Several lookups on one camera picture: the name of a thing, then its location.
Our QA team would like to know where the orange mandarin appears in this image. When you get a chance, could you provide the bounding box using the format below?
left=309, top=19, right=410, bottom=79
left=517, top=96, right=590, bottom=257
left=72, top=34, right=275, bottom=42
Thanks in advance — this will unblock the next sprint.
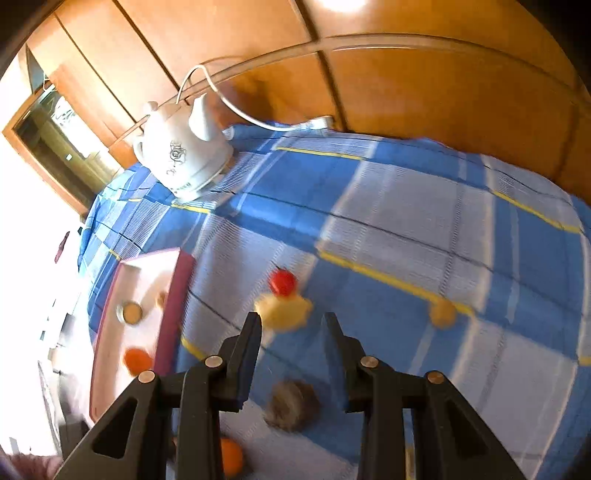
left=221, top=437, right=245, bottom=479
left=123, top=347, right=153, bottom=377

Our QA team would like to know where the dark brown water chestnut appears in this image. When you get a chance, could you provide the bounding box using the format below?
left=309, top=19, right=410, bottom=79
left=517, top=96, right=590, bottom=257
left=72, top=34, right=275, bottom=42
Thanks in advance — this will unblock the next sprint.
left=263, top=379, right=321, bottom=432

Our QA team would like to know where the small tan longan fruit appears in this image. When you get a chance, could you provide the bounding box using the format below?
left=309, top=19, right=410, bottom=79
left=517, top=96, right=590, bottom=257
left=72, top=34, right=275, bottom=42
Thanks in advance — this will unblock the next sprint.
left=429, top=297, right=458, bottom=330

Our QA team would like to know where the dark sugarcane segment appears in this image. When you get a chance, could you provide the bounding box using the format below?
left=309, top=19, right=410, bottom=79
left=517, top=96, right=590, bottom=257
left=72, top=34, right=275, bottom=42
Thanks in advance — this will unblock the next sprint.
left=115, top=301, right=143, bottom=325

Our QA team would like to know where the yellow peeled fruit piece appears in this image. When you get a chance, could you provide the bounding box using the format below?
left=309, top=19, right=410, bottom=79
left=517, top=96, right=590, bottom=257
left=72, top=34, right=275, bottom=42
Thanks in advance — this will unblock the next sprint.
left=254, top=293, right=312, bottom=333

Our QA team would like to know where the red cherry tomato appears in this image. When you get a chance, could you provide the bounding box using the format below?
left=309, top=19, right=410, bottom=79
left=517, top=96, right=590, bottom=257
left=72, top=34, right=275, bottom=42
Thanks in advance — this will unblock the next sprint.
left=269, top=269, right=297, bottom=297

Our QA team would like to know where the person's left hand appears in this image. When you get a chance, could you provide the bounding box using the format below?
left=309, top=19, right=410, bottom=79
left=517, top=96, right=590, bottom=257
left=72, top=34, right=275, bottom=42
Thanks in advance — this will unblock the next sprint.
left=1, top=453, right=63, bottom=480

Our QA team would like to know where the pink-rimmed white tray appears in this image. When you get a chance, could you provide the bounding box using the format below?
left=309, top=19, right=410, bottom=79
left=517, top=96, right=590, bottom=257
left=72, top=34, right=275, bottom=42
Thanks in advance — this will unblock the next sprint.
left=89, top=248, right=194, bottom=422

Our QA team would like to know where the blue plaid tablecloth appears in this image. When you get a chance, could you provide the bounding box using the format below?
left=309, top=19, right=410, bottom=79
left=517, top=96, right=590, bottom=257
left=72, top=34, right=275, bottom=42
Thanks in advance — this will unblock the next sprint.
left=77, top=125, right=590, bottom=479

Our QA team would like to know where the white ceramic electric kettle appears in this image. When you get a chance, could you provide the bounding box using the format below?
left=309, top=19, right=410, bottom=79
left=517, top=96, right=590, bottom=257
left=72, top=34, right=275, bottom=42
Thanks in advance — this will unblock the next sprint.
left=133, top=94, right=232, bottom=202

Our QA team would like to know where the wooden door with glass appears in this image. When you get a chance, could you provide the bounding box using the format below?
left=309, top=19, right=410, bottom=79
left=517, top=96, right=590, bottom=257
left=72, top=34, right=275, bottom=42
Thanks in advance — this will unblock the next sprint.
left=3, top=85, right=122, bottom=216

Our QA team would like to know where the white kettle power cord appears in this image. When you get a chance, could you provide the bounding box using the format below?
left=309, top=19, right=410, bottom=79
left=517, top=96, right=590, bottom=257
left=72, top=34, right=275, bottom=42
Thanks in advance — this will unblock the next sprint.
left=174, top=64, right=335, bottom=135

